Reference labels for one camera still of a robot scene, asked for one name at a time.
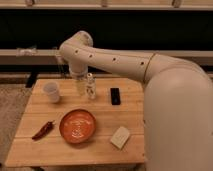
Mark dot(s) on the red chili pepper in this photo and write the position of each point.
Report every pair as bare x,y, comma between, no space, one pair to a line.
47,128

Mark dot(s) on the black rectangular remote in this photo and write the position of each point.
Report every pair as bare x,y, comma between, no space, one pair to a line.
115,96

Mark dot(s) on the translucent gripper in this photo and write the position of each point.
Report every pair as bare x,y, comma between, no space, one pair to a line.
80,83

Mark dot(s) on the wooden rail bench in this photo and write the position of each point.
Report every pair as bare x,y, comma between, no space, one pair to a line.
48,56

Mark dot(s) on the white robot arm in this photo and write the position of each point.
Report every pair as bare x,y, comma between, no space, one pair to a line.
178,101

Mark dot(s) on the white sponge block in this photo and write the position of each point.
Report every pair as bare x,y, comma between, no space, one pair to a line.
120,137

